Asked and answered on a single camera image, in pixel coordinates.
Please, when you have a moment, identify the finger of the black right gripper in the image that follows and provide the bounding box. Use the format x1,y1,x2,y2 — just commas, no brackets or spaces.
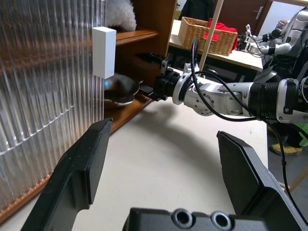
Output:
139,84,156,98
136,52,169,76

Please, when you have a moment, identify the woven wicker basket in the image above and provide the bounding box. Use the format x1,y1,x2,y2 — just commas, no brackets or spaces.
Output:
178,16,239,57

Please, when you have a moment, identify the light wooden slat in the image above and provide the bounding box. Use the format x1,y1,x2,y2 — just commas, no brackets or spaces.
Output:
198,0,225,73

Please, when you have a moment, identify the yellow black shoe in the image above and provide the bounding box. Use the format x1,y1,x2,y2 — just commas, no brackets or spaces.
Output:
269,142,304,157

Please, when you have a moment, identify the beige table black frame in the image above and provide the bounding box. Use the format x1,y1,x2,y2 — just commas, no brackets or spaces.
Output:
167,19,264,81

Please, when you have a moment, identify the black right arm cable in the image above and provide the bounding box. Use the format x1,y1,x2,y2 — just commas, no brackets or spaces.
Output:
191,37,308,215

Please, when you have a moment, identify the ribbed clear sliding door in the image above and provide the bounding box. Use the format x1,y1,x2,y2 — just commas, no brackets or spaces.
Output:
0,0,97,217
0,0,118,217

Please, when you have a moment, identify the dark hanging jacket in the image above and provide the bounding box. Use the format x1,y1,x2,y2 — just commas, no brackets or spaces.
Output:
179,0,215,23

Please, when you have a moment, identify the red cloth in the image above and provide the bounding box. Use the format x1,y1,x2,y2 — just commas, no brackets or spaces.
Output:
204,17,238,41

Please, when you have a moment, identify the brown wooden cabinet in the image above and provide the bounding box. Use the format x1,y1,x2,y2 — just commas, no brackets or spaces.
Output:
0,0,179,223

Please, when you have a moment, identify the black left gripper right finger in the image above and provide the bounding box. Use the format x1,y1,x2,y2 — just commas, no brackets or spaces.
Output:
216,130,308,231

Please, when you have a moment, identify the silver metal bowl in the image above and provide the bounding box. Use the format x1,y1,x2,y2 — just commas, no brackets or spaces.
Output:
103,74,145,110

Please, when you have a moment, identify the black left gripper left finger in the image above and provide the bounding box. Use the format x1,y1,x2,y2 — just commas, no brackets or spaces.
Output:
20,117,114,231

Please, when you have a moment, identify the brown room door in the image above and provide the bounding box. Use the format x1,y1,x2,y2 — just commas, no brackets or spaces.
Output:
213,0,273,37

